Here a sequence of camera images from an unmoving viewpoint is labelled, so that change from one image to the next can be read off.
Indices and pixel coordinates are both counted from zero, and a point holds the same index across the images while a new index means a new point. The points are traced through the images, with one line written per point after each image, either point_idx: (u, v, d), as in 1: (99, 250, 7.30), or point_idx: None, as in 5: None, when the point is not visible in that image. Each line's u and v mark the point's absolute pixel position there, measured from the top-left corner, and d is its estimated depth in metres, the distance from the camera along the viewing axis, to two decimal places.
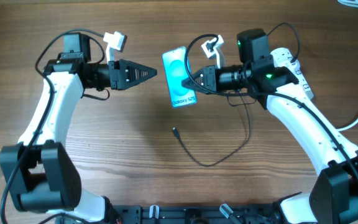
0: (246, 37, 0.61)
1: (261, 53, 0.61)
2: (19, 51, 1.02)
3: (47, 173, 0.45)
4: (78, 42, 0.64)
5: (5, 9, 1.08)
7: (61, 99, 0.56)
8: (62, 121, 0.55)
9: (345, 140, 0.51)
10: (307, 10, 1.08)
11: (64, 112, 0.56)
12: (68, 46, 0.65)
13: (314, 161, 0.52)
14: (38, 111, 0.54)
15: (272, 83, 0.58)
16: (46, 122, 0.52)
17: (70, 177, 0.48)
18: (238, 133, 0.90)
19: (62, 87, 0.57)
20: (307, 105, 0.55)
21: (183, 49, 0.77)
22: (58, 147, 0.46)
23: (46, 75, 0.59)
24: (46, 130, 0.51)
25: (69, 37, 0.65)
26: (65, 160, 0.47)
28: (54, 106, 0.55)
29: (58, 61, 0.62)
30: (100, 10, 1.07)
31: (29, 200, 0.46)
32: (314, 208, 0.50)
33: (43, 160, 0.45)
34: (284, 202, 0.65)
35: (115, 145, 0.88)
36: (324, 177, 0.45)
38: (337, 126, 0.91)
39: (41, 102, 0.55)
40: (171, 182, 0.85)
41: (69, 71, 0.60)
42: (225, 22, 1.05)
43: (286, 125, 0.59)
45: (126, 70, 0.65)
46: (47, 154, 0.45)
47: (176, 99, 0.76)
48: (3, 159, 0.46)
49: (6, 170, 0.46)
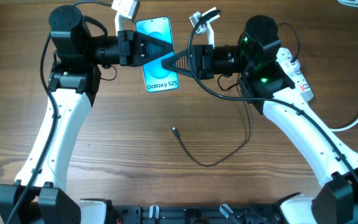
0: (257, 41, 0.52)
1: (267, 58, 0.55)
2: (19, 52, 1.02)
3: (44, 215, 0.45)
4: (71, 44, 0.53)
5: (5, 9, 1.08)
7: (64, 126, 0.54)
8: (64, 150, 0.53)
9: (347, 149, 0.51)
10: (307, 9, 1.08)
11: (68, 139, 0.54)
12: (60, 47, 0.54)
13: (316, 170, 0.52)
14: (40, 142, 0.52)
15: (267, 88, 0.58)
16: (46, 159, 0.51)
17: (69, 216, 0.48)
18: (238, 133, 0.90)
19: (68, 112, 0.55)
20: (306, 112, 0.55)
21: (164, 19, 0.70)
22: (56, 194, 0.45)
23: (51, 91, 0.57)
24: (45, 168, 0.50)
25: (58, 35, 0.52)
26: (64, 201, 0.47)
28: (56, 137, 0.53)
29: (65, 73, 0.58)
30: (100, 9, 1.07)
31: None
32: (317, 216, 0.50)
33: (40, 205, 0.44)
34: (284, 204, 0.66)
35: (115, 145, 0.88)
36: (328, 190, 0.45)
38: (337, 126, 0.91)
39: (44, 129, 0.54)
40: (171, 182, 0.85)
41: (76, 90, 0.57)
42: (225, 22, 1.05)
43: (284, 131, 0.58)
45: (142, 44, 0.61)
46: (45, 199, 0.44)
47: (153, 82, 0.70)
48: None
49: (2, 208, 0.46)
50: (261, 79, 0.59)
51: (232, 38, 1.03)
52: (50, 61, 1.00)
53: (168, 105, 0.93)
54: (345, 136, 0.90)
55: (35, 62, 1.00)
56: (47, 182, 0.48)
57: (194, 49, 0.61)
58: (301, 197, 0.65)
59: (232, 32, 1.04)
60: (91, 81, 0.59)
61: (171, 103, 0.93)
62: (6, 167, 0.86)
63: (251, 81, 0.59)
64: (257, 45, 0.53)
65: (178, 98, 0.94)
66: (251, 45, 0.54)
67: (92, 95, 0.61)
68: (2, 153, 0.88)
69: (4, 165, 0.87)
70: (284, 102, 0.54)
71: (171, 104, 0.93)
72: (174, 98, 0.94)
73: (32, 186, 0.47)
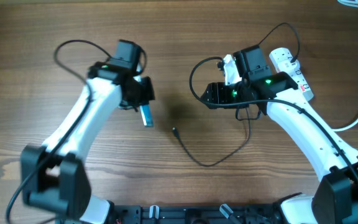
0: (240, 51, 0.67)
1: (257, 63, 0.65)
2: (19, 52, 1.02)
3: (61, 183, 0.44)
4: (130, 51, 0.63)
5: (5, 10, 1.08)
7: (97, 108, 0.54)
8: (91, 131, 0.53)
9: (346, 145, 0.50)
10: (307, 9, 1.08)
11: (96, 123, 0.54)
12: (119, 53, 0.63)
13: (317, 167, 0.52)
14: (71, 116, 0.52)
15: (271, 88, 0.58)
16: (75, 132, 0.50)
17: (81, 193, 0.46)
18: (238, 133, 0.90)
19: (100, 95, 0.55)
20: (306, 110, 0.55)
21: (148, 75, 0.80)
22: (78, 164, 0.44)
23: (89, 79, 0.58)
24: (72, 140, 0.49)
25: (123, 44, 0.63)
26: (82, 176, 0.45)
28: (87, 115, 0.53)
29: (104, 66, 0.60)
30: (100, 10, 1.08)
31: (38, 201, 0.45)
32: (317, 213, 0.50)
33: (60, 172, 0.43)
34: (284, 203, 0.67)
35: (114, 145, 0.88)
36: (326, 183, 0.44)
38: (337, 126, 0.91)
39: (76, 107, 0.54)
40: (171, 182, 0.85)
41: (112, 81, 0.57)
42: (225, 22, 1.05)
43: (286, 130, 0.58)
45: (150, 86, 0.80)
46: (66, 167, 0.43)
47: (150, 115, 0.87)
48: (24, 158, 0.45)
49: (25, 167, 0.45)
50: (265, 81, 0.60)
51: (232, 38, 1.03)
52: (50, 62, 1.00)
53: (168, 106, 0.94)
54: (345, 136, 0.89)
55: (35, 62, 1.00)
56: (71, 151, 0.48)
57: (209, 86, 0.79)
58: (301, 196, 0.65)
59: (232, 32, 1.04)
60: (125, 81, 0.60)
61: (171, 103, 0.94)
62: (6, 167, 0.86)
63: (257, 84, 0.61)
64: (242, 55, 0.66)
65: (178, 98, 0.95)
66: (240, 56, 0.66)
67: (123, 93, 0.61)
68: (2, 153, 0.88)
69: (4, 165, 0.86)
70: (286, 101, 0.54)
71: (171, 104, 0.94)
72: (173, 98, 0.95)
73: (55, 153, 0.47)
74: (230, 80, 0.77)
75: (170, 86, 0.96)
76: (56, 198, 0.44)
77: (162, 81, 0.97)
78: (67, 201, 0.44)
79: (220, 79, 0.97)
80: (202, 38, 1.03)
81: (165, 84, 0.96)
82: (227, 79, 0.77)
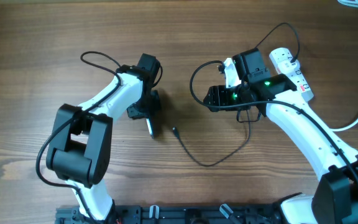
0: (238, 55, 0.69)
1: (256, 66, 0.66)
2: (20, 52, 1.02)
3: (89, 139, 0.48)
4: (151, 62, 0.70)
5: (5, 9, 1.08)
7: (124, 93, 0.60)
8: (117, 108, 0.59)
9: (345, 145, 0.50)
10: (307, 9, 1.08)
11: (120, 104, 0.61)
12: (140, 63, 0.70)
13: (316, 167, 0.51)
14: (104, 91, 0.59)
15: (271, 90, 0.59)
16: (106, 102, 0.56)
17: (104, 155, 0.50)
18: (237, 134, 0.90)
19: (128, 83, 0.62)
20: (306, 111, 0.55)
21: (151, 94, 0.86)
22: (109, 123, 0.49)
23: (118, 72, 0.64)
24: (104, 106, 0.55)
25: (146, 55, 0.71)
26: (108, 139, 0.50)
28: (117, 94, 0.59)
29: (131, 68, 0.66)
30: (100, 10, 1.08)
31: (63, 157, 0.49)
32: (317, 213, 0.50)
33: (92, 126, 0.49)
34: (284, 203, 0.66)
35: (115, 145, 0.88)
36: (325, 182, 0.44)
38: (337, 126, 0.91)
39: (107, 88, 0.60)
40: (171, 182, 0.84)
41: (137, 77, 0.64)
42: (225, 22, 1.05)
43: (286, 130, 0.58)
45: (157, 97, 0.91)
46: (98, 124, 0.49)
47: None
48: (61, 113, 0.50)
49: (58, 124, 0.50)
50: (264, 83, 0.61)
51: (232, 37, 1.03)
52: (50, 61, 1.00)
53: (168, 106, 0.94)
54: (345, 136, 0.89)
55: (35, 62, 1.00)
56: (102, 113, 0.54)
57: (209, 90, 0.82)
58: (301, 196, 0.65)
59: (232, 32, 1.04)
60: (146, 82, 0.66)
61: (171, 102, 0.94)
62: (6, 167, 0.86)
63: (256, 86, 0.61)
64: (242, 58, 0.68)
65: (178, 98, 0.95)
66: (240, 58, 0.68)
67: (143, 91, 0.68)
68: (2, 153, 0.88)
69: (4, 165, 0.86)
70: (284, 102, 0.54)
71: (171, 104, 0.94)
72: (173, 99, 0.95)
73: (88, 114, 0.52)
74: (230, 83, 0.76)
75: (170, 86, 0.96)
76: (80, 156, 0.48)
77: (162, 81, 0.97)
78: (91, 158, 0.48)
79: (220, 79, 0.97)
80: (202, 38, 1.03)
81: (165, 84, 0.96)
82: (227, 83, 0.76)
